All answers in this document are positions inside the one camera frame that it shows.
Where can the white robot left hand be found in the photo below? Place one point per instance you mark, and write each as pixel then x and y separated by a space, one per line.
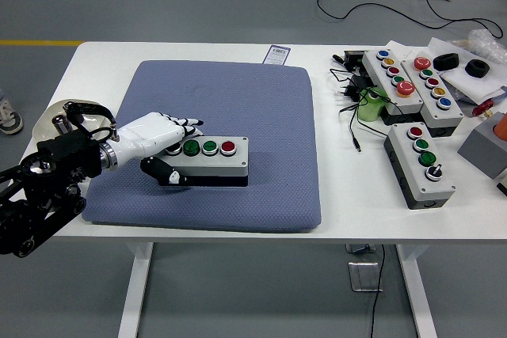
pixel 150 132

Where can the grey four-button control box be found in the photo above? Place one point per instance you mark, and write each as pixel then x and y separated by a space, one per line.
pixel 233 164

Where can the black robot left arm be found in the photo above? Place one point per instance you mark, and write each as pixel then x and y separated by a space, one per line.
pixel 67 152

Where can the five-button box, mushroom at end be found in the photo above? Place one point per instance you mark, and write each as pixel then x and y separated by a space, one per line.
pixel 378 77

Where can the four-button box with selector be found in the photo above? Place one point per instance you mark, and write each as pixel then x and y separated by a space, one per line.
pixel 404 164

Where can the five-button box, mushroom at head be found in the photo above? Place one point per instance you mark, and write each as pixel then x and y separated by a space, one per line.
pixel 451 116

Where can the dark cylindrical battery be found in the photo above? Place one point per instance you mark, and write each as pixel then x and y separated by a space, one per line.
pixel 61 124

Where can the blue-grey mesh cushion mat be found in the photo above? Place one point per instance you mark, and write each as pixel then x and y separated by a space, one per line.
pixel 245 108

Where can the white shallow dish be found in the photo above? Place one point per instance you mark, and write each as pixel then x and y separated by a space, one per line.
pixel 47 120

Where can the person's shoe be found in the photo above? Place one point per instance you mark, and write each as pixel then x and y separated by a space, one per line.
pixel 8 118

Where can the purple printed label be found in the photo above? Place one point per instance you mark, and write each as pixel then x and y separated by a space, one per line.
pixel 277 54

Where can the white table leg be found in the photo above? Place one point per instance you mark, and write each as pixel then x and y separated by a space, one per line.
pixel 134 290
pixel 418 290

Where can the black power adapter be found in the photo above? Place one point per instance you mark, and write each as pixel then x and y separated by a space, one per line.
pixel 358 84

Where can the small black device box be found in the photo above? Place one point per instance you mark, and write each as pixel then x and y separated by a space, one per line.
pixel 353 59

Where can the metal floor plate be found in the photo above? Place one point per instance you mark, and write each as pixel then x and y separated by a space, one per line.
pixel 362 278

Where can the white paper sheet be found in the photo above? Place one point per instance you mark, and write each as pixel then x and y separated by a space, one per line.
pixel 469 86

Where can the grey block box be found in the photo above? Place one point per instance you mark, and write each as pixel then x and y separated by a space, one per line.
pixel 479 150

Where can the red knob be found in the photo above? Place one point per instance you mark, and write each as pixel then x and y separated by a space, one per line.
pixel 484 108

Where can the clear bubble wrap bag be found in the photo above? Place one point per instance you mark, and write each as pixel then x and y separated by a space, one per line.
pixel 485 43

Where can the orange object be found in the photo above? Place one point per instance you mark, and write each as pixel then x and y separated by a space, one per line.
pixel 501 128

